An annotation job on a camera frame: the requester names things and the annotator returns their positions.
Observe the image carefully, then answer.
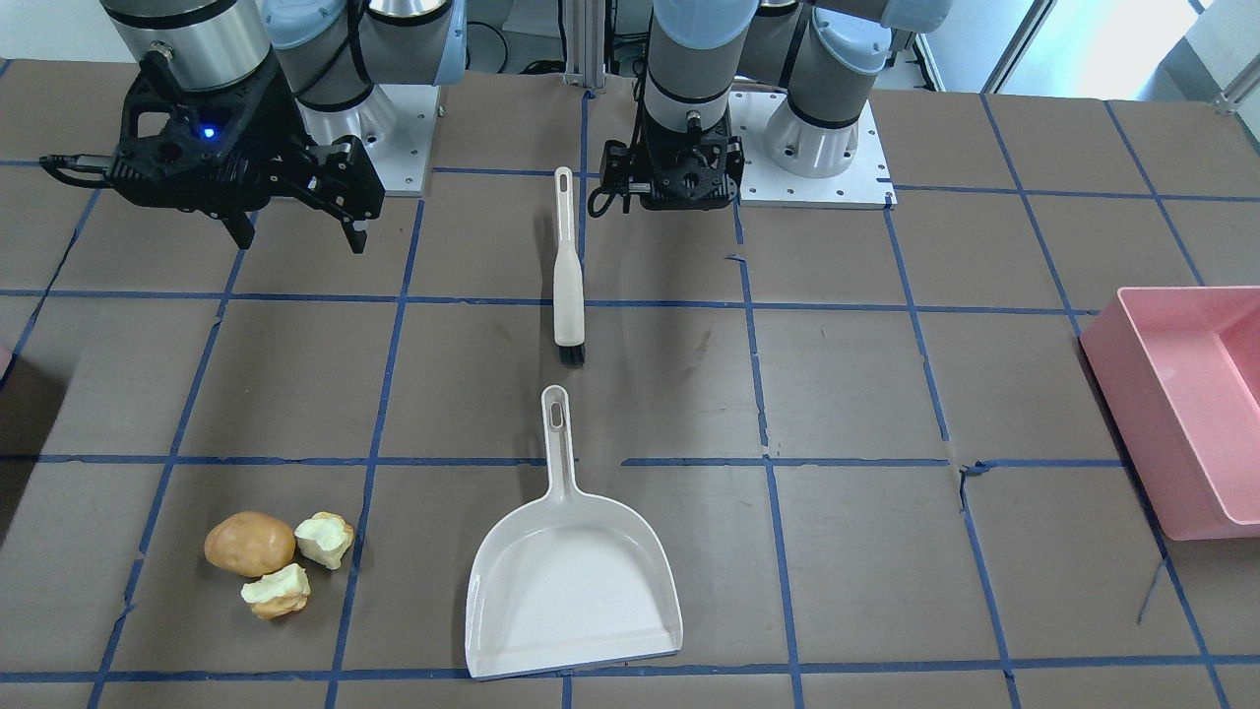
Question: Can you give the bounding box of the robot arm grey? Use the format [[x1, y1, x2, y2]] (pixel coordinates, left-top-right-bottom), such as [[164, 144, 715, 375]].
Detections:
[[42, 1, 467, 254], [587, 1, 951, 217]]

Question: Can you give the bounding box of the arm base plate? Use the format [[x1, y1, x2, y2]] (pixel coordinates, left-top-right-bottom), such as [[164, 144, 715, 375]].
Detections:
[[299, 84, 442, 196], [728, 91, 897, 210]]

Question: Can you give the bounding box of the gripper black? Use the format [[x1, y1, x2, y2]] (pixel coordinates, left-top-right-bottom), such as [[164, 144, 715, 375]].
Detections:
[[601, 103, 743, 212], [106, 50, 384, 254]]

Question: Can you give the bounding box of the white plastic dustpan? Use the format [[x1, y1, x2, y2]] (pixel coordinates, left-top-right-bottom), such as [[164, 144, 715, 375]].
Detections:
[[464, 385, 684, 680]]

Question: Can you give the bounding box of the pink plastic bin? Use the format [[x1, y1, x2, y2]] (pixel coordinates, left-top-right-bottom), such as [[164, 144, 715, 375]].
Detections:
[[1081, 286, 1259, 542]]

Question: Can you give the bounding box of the brown potato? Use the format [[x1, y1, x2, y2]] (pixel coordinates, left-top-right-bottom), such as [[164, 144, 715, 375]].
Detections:
[[203, 510, 296, 578]]

